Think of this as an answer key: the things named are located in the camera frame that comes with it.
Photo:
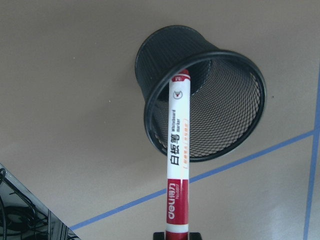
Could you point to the black mesh cup left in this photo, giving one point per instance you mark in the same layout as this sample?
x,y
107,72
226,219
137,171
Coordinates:
x,y
227,91

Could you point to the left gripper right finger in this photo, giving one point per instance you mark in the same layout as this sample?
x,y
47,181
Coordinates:
x,y
195,236

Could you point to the red whiteboard marker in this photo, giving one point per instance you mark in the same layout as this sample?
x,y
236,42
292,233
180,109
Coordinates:
x,y
178,157

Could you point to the brown paper table mat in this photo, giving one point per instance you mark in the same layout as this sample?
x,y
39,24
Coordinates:
x,y
72,129

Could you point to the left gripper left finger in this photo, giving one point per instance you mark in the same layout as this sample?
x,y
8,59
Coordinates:
x,y
158,236

